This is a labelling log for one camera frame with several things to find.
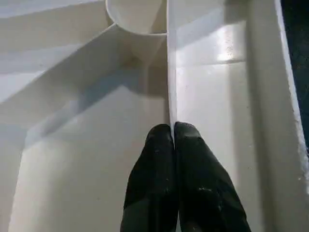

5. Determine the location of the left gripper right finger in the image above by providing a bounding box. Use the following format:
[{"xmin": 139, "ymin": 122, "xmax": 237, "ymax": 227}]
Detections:
[{"xmin": 174, "ymin": 121, "xmax": 252, "ymax": 232}]

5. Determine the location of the white plastic table top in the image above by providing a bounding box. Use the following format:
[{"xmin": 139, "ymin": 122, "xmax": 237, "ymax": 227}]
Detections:
[{"xmin": 0, "ymin": 0, "xmax": 309, "ymax": 232}]

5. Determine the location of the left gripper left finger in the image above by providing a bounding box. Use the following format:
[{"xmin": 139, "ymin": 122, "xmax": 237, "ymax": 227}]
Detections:
[{"xmin": 118, "ymin": 123, "xmax": 180, "ymax": 232}]

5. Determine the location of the black mat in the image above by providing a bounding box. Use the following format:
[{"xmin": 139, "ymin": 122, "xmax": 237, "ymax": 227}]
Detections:
[{"xmin": 280, "ymin": 0, "xmax": 309, "ymax": 158}]

